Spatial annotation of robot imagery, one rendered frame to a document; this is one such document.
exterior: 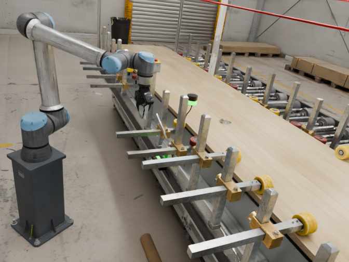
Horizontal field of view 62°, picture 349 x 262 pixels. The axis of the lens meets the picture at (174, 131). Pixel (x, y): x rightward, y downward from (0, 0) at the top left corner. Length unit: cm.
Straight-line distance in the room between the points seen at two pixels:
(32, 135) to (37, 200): 44
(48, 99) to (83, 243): 102
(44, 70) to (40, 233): 110
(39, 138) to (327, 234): 159
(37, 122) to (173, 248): 127
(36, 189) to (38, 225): 30
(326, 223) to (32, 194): 165
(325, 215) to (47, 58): 169
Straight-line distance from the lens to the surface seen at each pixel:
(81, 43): 165
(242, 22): 1159
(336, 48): 963
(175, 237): 235
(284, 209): 138
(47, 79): 199
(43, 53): 195
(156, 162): 135
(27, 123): 192
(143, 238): 222
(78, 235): 235
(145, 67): 162
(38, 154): 200
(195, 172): 153
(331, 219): 144
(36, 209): 217
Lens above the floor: 169
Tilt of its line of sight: 26 degrees down
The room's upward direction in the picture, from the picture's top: 8 degrees clockwise
